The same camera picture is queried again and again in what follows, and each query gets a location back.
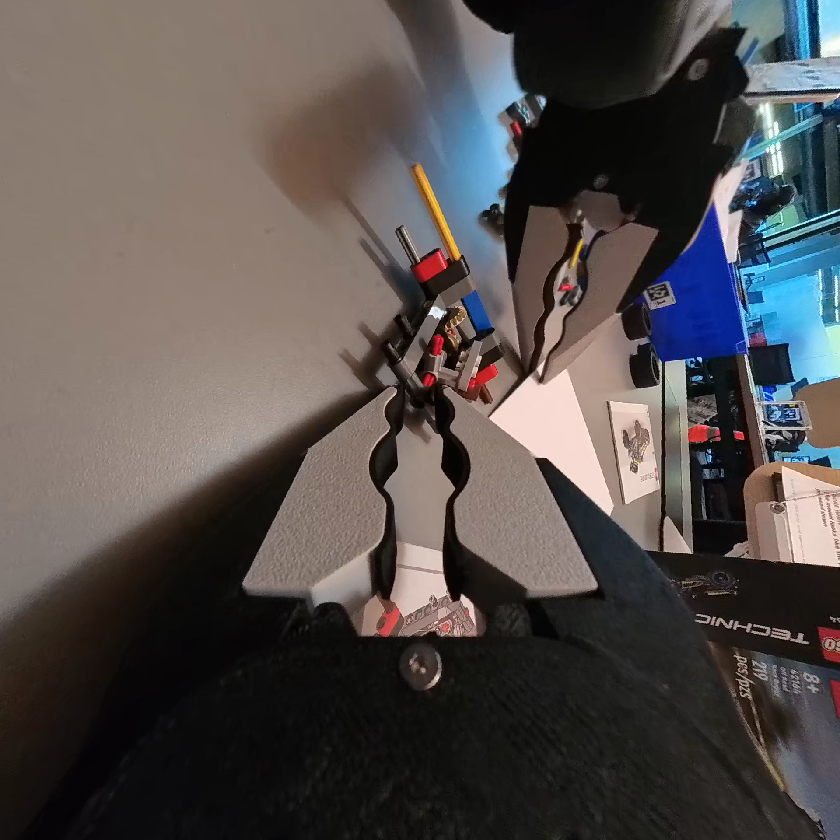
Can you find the printed paper sheet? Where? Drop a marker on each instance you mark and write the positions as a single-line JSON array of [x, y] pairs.
[[810, 518]]

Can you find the white stand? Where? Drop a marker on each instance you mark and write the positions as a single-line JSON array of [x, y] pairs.
[[674, 535]]

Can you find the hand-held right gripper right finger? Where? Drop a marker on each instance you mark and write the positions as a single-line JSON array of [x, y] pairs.
[[525, 525]]

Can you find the orange plastic object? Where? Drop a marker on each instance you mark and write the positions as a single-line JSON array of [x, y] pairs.
[[700, 433]]

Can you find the open instruction booklet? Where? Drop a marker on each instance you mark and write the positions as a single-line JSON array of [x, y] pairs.
[[558, 446]]

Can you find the dark flat panel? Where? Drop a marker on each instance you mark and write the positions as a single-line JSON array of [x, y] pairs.
[[676, 459]]

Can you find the closed instruction booklet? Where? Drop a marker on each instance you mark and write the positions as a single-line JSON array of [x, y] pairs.
[[633, 453]]

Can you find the pile of loose lego pieces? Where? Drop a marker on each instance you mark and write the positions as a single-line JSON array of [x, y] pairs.
[[522, 118]]

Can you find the partly built lego chassis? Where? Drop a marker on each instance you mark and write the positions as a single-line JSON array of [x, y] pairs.
[[439, 315]]

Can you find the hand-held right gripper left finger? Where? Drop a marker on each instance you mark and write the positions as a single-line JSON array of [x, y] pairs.
[[315, 525]]

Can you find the black lego set box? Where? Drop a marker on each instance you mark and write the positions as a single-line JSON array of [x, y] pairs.
[[754, 623]]

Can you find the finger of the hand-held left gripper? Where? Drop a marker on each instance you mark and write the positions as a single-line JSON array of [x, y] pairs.
[[610, 282], [535, 262]]

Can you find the person's left forearm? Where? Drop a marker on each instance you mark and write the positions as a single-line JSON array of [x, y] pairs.
[[590, 46]]

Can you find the blue storage bin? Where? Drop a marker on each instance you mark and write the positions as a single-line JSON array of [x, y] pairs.
[[702, 295]]

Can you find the light wooden board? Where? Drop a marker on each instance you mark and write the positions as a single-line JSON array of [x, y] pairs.
[[761, 499]]

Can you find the black rubber tyre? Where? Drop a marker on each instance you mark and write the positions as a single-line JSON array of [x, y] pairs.
[[635, 321], [644, 366]]

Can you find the hanging black and tan sign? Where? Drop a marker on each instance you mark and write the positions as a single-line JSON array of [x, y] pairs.
[[820, 413]]

